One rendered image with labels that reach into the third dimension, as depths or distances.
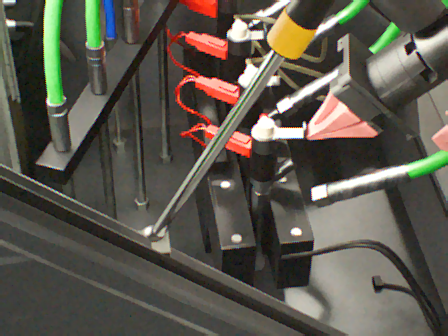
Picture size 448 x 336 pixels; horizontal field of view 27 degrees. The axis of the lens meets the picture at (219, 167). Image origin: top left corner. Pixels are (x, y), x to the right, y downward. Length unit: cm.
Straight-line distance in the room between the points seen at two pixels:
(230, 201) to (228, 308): 47
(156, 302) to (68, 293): 5
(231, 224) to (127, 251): 49
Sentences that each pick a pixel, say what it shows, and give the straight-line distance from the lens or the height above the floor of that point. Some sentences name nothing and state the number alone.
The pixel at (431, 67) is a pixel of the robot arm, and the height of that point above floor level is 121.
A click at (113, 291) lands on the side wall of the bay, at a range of 54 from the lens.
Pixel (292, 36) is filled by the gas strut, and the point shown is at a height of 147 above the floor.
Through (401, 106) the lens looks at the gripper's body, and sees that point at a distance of 90.
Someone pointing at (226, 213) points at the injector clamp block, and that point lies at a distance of 102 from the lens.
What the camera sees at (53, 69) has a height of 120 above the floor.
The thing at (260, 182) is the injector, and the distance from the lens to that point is 98.
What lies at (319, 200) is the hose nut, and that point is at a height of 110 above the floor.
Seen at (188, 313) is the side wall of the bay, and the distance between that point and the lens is 56.
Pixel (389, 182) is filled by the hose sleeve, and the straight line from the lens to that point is 84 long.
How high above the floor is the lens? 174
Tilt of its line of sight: 45 degrees down
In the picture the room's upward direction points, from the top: 1 degrees clockwise
